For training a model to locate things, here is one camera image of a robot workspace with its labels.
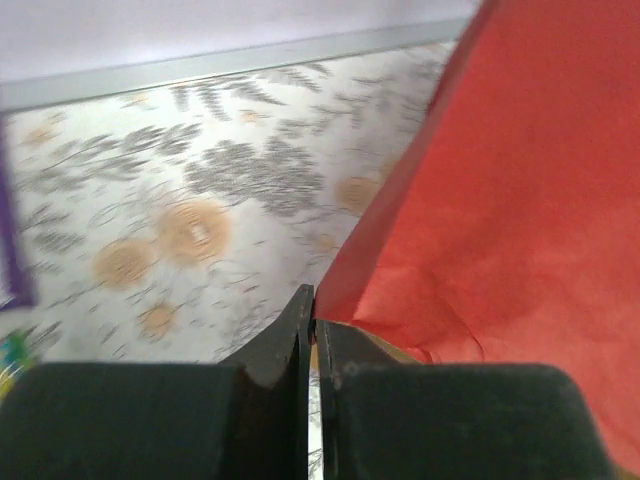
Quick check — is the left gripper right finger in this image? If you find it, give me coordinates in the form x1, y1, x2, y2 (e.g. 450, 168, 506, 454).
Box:
316, 321, 617, 479

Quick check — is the red paper bag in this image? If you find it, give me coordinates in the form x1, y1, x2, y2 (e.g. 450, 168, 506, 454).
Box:
315, 1, 639, 473

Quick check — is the purple snack packet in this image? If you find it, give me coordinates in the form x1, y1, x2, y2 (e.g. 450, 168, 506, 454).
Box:
1, 116, 35, 312

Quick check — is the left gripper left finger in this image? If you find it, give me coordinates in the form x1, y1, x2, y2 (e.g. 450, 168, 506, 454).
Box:
1, 285, 314, 479

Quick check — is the floral table mat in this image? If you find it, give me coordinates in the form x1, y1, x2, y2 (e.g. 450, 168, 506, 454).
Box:
1, 42, 453, 363

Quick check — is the yellow green snack packet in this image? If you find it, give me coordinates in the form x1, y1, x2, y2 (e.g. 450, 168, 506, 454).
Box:
0, 330, 36, 399

